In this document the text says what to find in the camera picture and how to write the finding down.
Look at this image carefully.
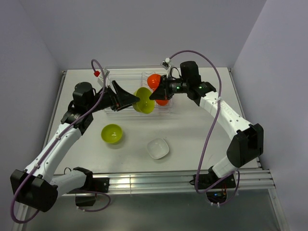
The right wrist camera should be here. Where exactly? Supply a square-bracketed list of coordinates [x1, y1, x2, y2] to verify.
[161, 58, 174, 78]

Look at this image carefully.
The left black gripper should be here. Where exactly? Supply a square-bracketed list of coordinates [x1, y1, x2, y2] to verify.
[87, 81, 140, 113]

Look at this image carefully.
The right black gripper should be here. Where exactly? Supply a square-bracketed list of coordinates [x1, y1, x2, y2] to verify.
[150, 74, 189, 101]

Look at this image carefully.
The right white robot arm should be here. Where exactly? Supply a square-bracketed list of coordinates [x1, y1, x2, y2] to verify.
[150, 58, 264, 188]

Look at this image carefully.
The aluminium mounting rail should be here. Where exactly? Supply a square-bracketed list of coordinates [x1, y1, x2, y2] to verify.
[60, 168, 276, 195]

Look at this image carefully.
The green bowl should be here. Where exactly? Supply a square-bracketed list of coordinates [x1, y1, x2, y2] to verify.
[101, 124, 123, 144]
[133, 87, 155, 114]

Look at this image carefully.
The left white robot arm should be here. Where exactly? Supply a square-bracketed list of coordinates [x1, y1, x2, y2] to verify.
[10, 81, 140, 212]

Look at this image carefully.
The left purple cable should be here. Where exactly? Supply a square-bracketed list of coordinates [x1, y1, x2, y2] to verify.
[10, 59, 112, 223]

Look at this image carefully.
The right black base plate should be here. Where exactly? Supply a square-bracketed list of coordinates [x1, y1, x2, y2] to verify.
[198, 174, 237, 204]

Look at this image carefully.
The orange bowl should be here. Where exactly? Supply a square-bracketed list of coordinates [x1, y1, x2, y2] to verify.
[155, 100, 169, 106]
[147, 74, 161, 90]

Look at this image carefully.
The white square bowl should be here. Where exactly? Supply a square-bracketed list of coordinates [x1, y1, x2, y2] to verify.
[146, 138, 169, 159]

